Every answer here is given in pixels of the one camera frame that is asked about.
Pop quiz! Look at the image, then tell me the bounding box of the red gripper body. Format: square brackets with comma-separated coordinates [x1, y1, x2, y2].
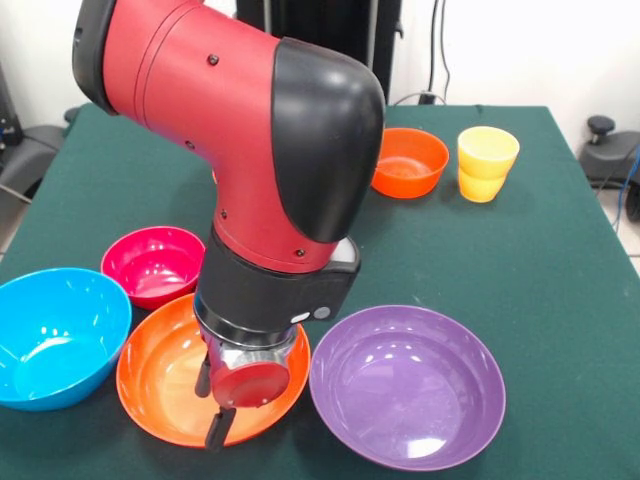
[210, 360, 292, 409]

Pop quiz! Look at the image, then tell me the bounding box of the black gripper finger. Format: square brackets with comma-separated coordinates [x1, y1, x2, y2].
[204, 407, 237, 451]
[194, 352, 212, 399]

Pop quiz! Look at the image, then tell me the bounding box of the large red bowl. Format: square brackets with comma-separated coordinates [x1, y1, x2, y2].
[115, 292, 312, 449]

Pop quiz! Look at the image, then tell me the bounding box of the pink bowl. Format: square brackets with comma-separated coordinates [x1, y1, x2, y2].
[100, 225, 207, 312]

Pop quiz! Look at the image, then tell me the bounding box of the blue bowl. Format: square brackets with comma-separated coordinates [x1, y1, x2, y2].
[0, 267, 134, 413]

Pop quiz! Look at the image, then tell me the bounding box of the purple bowl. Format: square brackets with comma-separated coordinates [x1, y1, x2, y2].
[308, 304, 507, 472]

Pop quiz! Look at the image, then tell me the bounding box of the dark green table cloth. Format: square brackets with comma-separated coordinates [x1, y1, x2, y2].
[0, 102, 640, 480]

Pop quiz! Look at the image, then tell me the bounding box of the small red bowl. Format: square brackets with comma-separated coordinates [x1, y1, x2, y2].
[370, 127, 450, 200]

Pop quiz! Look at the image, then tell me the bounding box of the yellow cup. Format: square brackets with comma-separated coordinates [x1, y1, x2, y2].
[457, 126, 521, 204]

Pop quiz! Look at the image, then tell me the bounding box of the black device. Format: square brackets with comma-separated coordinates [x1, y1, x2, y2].
[0, 62, 24, 149]

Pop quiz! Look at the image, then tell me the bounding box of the blue cable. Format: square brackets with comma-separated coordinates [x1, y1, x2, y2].
[609, 144, 640, 221]

